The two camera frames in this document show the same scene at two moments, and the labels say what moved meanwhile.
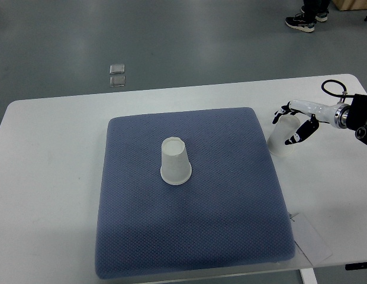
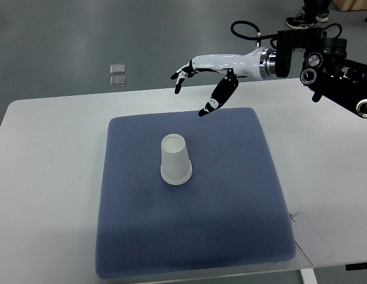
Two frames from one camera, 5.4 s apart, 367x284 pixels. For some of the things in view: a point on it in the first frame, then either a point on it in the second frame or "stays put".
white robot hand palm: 321,111 → 248,64
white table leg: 308,276 stays put
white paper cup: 286,126 → 176,167
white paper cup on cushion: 176,168 stays put
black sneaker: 298,22 stays put
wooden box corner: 353,5 stays put
